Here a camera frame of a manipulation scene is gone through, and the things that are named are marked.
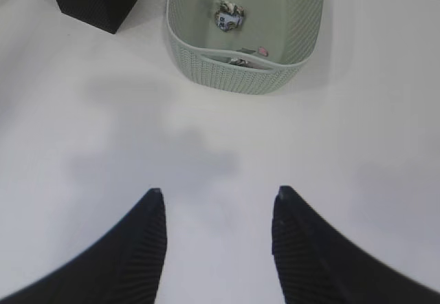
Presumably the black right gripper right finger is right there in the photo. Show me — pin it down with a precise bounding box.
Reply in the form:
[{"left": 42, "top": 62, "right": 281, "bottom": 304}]
[{"left": 272, "top": 186, "right": 439, "bottom": 303}]

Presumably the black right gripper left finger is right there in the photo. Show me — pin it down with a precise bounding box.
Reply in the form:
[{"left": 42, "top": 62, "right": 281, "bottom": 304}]
[{"left": 1, "top": 188, "right": 168, "bottom": 303}]

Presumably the green woven plastic basket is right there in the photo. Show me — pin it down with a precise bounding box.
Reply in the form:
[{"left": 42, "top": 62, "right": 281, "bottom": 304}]
[{"left": 166, "top": 0, "right": 324, "bottom": 95}]

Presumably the paper ball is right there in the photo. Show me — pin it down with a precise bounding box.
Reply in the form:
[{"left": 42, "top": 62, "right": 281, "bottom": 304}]
[
  {"left": 228, "top": 47, "right": 269, "bottom": 69},
  {"left": 214, "top": 0, "right": 245, "bottom": 32}
]

